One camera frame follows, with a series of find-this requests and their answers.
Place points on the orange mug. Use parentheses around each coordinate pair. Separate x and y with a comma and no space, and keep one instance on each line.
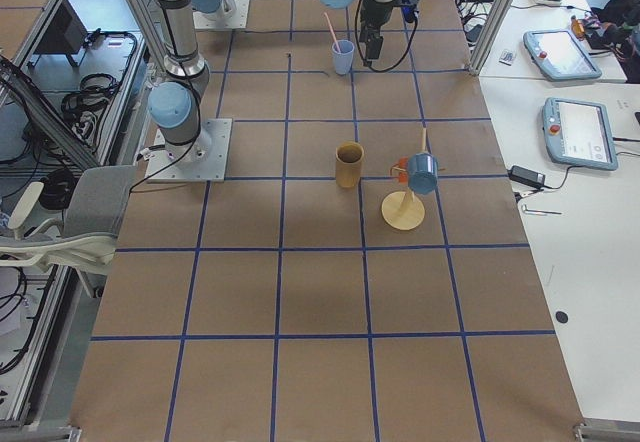
(399,170)

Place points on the grey office chair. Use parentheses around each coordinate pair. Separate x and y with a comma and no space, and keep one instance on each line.
(85,238)

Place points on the lower teach pendant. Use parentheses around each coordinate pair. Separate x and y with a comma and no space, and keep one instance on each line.
(578,133)

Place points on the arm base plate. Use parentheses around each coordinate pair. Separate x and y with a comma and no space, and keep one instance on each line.
(206,160)
(220,15)

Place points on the upper teach pendant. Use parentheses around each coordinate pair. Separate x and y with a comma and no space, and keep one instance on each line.
(560,56)

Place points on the light blue cup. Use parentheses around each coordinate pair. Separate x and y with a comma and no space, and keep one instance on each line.
(342,56)

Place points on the teach pendant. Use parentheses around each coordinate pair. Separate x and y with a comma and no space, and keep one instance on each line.
(578,133)
(560,56)

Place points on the blue mug on stand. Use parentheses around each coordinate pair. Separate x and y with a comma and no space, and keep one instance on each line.
(422,172)

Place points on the black power adapter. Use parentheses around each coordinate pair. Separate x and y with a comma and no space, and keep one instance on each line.
(526,177)

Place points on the aluminium frame post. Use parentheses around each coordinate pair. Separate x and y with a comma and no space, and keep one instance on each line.
(487,36)

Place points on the bamboo cylinder holder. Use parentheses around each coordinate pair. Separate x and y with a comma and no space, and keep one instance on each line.
(348,164)

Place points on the pink chopstick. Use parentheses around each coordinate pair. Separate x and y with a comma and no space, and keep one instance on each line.
(332,32)

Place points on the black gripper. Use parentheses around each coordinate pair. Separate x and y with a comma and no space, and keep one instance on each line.
(374,15)

